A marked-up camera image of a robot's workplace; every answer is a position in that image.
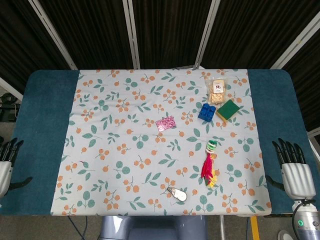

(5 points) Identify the white table leg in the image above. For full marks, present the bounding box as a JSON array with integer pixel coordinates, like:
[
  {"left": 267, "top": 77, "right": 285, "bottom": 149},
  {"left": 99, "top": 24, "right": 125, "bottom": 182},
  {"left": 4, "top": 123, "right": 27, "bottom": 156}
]
[{"left": 219, "top": 216, "right": 226, "bottom": 240}]

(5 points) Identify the black equipment on floor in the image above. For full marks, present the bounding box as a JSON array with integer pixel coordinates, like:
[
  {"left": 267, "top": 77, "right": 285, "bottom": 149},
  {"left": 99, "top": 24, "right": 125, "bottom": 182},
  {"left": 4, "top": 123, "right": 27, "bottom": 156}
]
[{"left": 0, "top": 92, "right": 21, "bottom": 123}]

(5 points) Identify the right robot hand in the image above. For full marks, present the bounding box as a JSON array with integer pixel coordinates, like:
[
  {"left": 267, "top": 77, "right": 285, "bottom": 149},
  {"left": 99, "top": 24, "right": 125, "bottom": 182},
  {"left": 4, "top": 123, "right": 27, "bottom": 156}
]
[{"left": 265, "top": 137, "right": 317, "bottom": 201}]

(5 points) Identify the silver white nail clipper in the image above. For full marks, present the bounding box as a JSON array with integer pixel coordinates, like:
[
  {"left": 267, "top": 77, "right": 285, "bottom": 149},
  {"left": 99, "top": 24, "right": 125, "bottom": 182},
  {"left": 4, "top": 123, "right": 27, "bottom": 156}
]
[{"left": 166, "top": 186, "right": 188, "bottom": 202}]

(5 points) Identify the colourful feather shuttlecock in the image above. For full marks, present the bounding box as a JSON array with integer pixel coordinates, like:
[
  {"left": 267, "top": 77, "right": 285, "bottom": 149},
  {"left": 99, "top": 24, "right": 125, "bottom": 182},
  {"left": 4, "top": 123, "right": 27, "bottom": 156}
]
[{"left": 200, "top": 139, "right": 221, "bottom": 188}]

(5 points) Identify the pink foil packet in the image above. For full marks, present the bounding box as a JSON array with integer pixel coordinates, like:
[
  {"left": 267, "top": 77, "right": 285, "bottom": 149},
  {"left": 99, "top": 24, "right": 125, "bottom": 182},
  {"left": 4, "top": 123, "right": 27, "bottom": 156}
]
[{"left": 155, "top": 115, "right": 177, "bottom": 132}]

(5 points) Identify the green yellow scouring sponge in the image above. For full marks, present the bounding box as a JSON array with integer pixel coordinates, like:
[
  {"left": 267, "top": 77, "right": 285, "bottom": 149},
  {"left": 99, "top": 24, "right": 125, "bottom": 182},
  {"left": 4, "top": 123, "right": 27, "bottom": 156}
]
[{"left": 215, "top": 99, "right": 241, "bottom": 123}]

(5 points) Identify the blue floor cable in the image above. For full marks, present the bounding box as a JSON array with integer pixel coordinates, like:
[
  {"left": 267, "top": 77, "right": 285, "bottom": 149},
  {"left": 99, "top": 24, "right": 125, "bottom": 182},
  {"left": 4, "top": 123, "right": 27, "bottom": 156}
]
[
  {"left": 245, "top": 216, "right": 252, "bottom": 240},
  {"left": 67, "top": 215, "right": 89, "bottom": 240}
]

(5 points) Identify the black pleated screen panel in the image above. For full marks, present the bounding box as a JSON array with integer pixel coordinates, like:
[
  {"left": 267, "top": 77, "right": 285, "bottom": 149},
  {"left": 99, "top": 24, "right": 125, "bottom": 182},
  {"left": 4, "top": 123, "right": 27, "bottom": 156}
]
[
  {"left": 201, "top": 0, "right": 320, "bottom": 70},
  {"left": 131, "top": 0, "right": 213, "bottom": 70},
  {"left": 39, "top": 0, "right": 134, "bottom": 70},
  {"left": 0, "top": 0, "right": 73, "bottom": 100},
  {"left": 281, "top": 41, "right": 320, "bottom": 132}
]

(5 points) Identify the clear cracker snack packet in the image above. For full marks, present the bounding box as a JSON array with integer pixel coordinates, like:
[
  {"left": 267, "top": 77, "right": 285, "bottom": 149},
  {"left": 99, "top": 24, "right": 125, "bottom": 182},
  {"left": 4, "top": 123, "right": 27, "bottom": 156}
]
[{"left": 204, "top": 76, "right": 229, "bottom": 106}]

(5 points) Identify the teal blue table cover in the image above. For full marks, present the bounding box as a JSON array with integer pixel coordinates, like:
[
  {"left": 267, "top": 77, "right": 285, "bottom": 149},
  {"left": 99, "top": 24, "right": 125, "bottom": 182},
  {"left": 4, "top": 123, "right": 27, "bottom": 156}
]
[{"left": 0, "top": 69, "right": 309, "bottom": 216}]

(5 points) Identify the grey blue robot torso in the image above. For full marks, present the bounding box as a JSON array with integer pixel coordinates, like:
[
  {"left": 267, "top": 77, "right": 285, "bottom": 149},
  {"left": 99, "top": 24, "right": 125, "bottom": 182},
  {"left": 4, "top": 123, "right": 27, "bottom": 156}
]
[{"left": 99, "top": 215, "right": 208, "bottom": 240}]

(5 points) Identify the yellow floor tape strip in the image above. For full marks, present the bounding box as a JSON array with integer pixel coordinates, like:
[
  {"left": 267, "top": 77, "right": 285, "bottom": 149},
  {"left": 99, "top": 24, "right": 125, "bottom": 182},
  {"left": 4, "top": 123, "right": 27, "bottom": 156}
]
[{"left": 250, "top": 216, "right": 260, "bottom": 240}]

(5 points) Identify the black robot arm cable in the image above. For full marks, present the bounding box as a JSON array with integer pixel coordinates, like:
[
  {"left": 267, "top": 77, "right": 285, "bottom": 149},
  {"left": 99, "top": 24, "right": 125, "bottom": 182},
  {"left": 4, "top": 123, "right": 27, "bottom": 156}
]
[{"left": 291, "top": 197, "right": 316, "bottom": 240}]

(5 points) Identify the blue toy building block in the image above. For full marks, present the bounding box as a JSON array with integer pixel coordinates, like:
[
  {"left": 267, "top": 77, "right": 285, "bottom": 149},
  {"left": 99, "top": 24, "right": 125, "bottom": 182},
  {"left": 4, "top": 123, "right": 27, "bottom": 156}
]
[{"left": 197, "top": 102, "right": 217, "bottom": 123}]

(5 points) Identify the floral print tablecloth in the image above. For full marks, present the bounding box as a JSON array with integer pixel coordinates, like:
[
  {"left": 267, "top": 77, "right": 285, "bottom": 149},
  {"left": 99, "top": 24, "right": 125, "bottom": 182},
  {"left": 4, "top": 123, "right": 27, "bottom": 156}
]
[{"left": 49, "top": 68, "right": 273, "bottom": 217}]

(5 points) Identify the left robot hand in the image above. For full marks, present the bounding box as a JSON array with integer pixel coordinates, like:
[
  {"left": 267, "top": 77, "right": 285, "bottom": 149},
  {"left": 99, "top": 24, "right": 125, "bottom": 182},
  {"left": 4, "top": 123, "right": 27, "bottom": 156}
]
[{"left": 0, "top": 137, "right": 34, "bottom": 200}]

